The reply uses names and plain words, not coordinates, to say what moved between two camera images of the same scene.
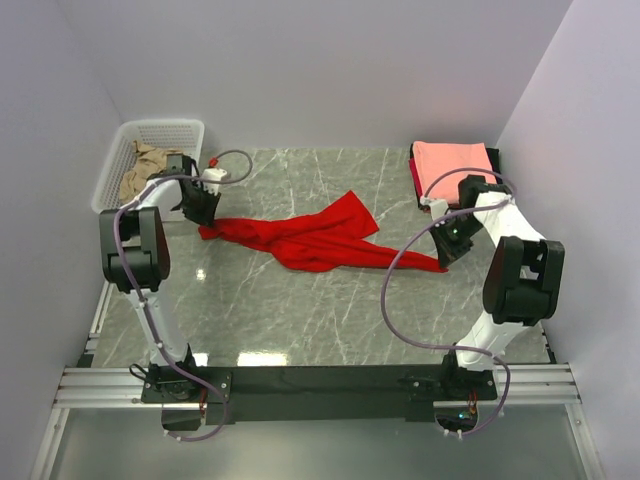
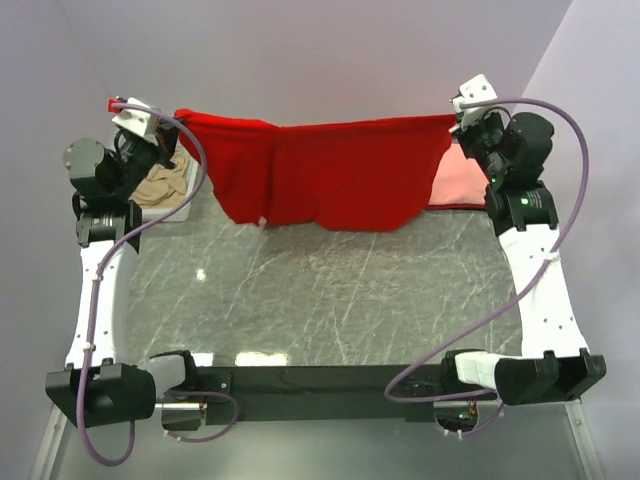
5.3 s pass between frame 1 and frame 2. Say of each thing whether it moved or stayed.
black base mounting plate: stayed
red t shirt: moved
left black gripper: moved
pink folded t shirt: stayed
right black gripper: moved
